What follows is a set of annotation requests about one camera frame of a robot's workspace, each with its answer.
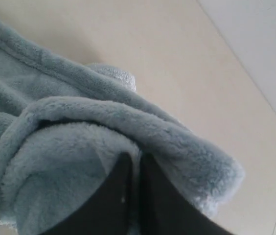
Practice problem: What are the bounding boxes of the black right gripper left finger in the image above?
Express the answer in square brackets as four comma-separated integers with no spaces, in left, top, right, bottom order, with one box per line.
[43,152,133,235]

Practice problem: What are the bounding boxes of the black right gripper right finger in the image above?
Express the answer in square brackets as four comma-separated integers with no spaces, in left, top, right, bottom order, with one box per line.
[139,154,226,235]

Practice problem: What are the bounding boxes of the light blue fleece towel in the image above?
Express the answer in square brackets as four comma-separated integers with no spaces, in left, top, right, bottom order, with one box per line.
[0,22,244,235]

